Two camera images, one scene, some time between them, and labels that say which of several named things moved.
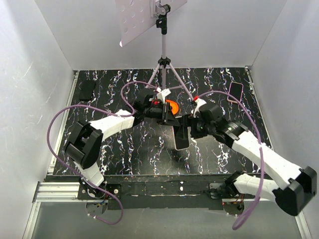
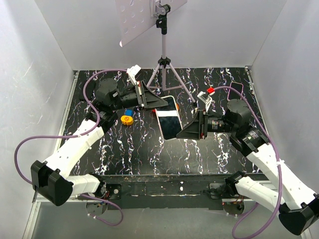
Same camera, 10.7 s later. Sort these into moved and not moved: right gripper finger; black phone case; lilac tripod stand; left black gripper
Moved: right gripper finger; left black gripper
Not moved: lilac tripod stand; black phone case
